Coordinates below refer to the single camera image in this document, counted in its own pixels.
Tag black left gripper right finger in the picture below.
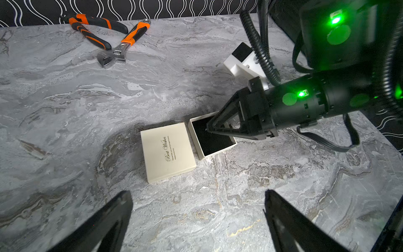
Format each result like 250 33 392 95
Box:
264 190 347 252

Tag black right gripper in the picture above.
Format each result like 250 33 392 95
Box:
206 72 372 140

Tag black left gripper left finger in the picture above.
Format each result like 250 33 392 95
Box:
50 191 133 252

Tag cream jewelry box drawer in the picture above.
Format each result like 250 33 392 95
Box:
188 112 237 160

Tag cream jewelry box sleeve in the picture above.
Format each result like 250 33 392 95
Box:
141 122 196 184

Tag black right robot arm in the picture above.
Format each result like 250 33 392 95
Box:
206 1 403 147

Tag orange black pliers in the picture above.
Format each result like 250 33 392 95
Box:
59 13 129 51

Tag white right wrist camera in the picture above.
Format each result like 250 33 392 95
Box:
224 43 269 90

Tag orange handled adjustable wrench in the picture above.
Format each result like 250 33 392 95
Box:
97 19 151 69

